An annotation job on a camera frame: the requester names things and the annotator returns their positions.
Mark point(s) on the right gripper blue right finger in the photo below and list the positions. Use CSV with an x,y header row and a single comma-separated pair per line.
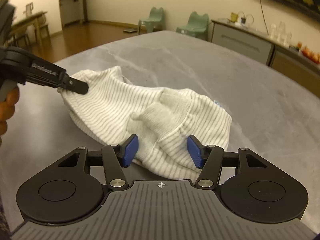
x,y
208,159

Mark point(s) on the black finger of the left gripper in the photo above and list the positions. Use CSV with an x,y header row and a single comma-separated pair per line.
x,y
74,85

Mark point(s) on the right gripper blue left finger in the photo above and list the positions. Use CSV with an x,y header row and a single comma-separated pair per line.
x,y
115,158

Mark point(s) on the white striped knit garment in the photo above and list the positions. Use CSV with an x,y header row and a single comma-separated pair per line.
x,y
162,118

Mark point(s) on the left hand of person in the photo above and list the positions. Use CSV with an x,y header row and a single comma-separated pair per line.
x,y
8,109

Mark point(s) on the wooden side table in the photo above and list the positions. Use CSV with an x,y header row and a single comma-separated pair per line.
x,y
20,30

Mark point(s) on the green plastic chair left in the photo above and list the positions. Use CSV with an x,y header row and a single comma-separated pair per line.
x,y
156,20

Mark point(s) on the green plastic chair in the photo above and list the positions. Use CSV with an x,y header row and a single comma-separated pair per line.
x,y
197,26
156,20

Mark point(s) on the long grey brown sideboard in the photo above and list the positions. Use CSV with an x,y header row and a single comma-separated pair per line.
x,y
259,47

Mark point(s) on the green plastic chair right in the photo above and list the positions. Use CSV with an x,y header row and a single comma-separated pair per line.
x,y
197,26

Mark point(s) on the clear glass jars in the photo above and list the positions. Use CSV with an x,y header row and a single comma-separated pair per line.
x,y
279,34

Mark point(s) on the fruit plate on sideboard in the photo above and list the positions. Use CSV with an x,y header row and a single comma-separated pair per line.
x,y
314,57

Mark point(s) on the grey door with frame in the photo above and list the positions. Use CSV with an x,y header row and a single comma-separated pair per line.
x,y
72,11

